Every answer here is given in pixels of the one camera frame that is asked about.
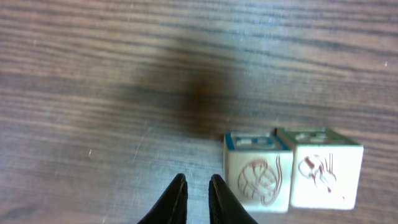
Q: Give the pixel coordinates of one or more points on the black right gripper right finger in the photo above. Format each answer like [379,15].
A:
[224,207]

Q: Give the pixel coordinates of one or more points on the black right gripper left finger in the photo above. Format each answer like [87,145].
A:
[171,207]

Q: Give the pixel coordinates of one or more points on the blue-topped wooden letter block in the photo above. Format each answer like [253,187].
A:
[258,170]

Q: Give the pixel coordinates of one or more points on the green-sided wooden picture block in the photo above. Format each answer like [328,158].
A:
[326,168]

